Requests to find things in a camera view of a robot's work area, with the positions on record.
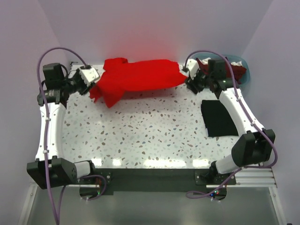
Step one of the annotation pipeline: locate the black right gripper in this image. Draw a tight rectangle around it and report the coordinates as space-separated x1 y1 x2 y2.
184 67 214 96

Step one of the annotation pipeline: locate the red t shirt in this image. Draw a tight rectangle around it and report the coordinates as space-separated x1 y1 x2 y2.
90 58 187 108

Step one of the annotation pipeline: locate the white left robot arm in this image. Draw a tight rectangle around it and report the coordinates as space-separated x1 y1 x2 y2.
27 63 100 189

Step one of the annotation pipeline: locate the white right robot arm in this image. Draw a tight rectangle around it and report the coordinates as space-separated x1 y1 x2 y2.
183 59 275 184

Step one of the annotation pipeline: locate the dark maroon t shirt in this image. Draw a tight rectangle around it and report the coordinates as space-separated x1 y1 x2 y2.
195 58 247 84

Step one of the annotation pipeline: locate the folded black t shirt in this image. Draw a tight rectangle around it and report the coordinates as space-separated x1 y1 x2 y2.
201 100 238 137

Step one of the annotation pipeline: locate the translucent blue plastic bin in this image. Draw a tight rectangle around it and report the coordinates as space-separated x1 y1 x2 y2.
191 52 250 87

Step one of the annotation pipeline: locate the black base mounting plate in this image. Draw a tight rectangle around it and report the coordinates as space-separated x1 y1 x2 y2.
78 169 236 199

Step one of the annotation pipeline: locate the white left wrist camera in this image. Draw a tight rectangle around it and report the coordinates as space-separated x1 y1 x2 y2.
79 65 101 86

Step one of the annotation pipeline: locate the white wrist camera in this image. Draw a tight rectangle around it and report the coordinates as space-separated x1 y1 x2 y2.
79 65 101 86
183 59 200 80

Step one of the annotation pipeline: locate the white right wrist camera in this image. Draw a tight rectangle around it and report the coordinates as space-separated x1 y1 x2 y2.
183 59 200 80

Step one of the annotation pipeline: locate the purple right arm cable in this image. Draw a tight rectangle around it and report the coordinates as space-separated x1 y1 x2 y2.
183 49 278 200

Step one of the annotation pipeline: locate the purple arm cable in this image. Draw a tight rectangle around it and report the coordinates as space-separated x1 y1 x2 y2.
37 47 107 225
183 49 278 200

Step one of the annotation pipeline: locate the aluminium frame rail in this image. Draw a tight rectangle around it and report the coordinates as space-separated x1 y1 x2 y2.
206 166 278 188

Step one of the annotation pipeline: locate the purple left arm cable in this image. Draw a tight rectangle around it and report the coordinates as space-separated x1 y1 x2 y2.
37 47 107 225

